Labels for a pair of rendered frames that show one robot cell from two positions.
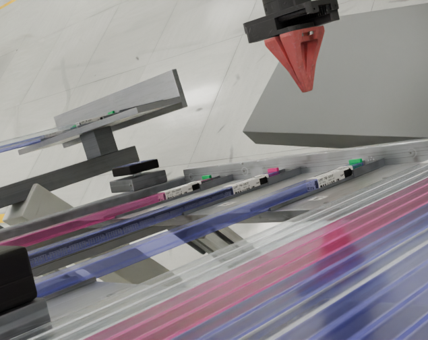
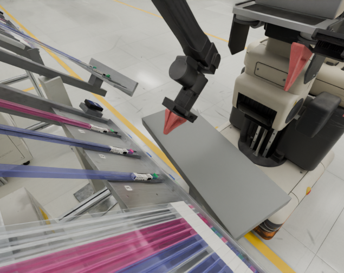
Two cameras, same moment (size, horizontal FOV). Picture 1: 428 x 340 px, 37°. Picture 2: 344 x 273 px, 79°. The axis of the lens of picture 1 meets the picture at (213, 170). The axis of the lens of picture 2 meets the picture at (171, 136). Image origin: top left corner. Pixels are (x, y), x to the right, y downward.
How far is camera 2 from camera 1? 0.19 m
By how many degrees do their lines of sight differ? 13
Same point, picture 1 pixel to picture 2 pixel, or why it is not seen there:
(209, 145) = (137, 101)
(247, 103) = (157, 100)
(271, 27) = (171, 106)
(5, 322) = not seen: outside the picture
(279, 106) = (157, 121)
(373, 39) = (199, 128)
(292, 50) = (170, 119)
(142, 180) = (91, 112)
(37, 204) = (53, 83)
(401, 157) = (169, 185)
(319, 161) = (147, 160)
